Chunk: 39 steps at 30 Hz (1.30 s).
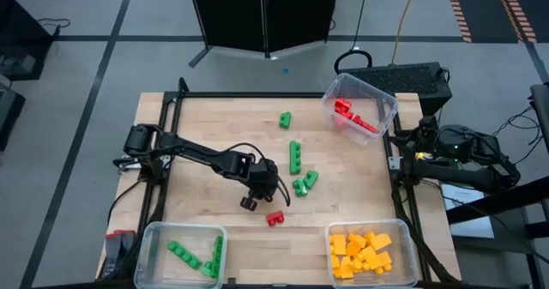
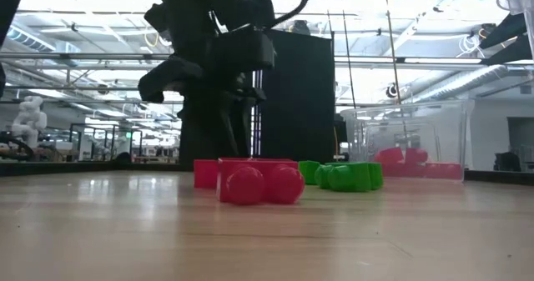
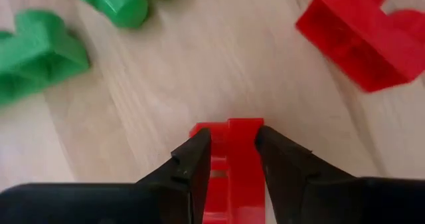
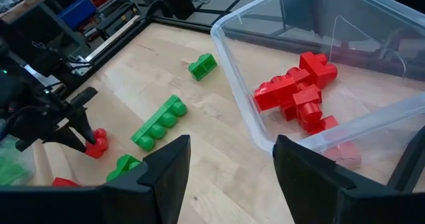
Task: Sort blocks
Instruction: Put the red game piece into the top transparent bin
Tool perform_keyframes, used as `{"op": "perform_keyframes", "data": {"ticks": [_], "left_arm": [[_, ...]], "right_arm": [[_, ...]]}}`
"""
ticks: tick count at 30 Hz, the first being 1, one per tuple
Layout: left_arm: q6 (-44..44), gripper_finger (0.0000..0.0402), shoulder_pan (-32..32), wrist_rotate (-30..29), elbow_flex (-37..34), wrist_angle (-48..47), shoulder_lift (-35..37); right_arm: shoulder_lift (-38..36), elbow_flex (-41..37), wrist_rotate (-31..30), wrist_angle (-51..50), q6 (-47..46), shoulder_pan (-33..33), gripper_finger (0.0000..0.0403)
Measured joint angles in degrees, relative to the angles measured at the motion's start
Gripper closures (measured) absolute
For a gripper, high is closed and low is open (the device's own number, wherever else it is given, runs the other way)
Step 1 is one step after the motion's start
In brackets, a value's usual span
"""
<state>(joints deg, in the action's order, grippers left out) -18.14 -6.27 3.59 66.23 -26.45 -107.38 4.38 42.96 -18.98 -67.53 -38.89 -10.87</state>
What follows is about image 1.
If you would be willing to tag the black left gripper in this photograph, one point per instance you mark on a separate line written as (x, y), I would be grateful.
(262, 179)

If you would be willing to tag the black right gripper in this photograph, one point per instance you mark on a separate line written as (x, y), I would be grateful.
(428, 142)

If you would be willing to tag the red toy block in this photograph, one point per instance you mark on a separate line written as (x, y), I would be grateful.
(275, 218)
(343, 104)
(369, 127)
(357, 120)
(346, 114)

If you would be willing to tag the long green toy block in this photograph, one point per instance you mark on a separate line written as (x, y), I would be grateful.
(218, 254)
(184, 254)
(295, 157)

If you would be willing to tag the yellow sloped toy block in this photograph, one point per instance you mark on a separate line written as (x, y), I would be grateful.
(380, 242)

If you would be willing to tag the large yellow toy block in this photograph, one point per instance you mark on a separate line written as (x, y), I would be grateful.
(371, 257)

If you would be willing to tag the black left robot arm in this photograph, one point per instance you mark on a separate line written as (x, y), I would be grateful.
(193, 152)

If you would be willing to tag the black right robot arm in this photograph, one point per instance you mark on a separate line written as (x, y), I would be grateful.
(454, 175)

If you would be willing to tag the clear plastic container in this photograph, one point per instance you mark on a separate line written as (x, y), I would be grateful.
(401, 278)
(171, 278)
(369, 96)

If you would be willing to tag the black computer case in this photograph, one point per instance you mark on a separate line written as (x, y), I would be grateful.
(399, 81)

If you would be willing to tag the black metal stand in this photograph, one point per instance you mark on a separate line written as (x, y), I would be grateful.
(489, 204)

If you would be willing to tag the white paper sheet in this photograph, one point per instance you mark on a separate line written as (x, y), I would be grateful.
(472, 226)

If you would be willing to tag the red and grey clamp tool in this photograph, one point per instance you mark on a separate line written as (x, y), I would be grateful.
(113, 246)

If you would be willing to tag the black mat with orange stripes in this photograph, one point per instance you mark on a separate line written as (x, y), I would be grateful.
(480, 6)

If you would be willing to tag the black folding screen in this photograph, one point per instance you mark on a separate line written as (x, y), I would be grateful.
(231, 14)

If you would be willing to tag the dark equipment box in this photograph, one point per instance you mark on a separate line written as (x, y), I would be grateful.
(10, 113)

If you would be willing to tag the black cabinet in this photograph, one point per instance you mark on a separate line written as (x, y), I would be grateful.
(21, 36)

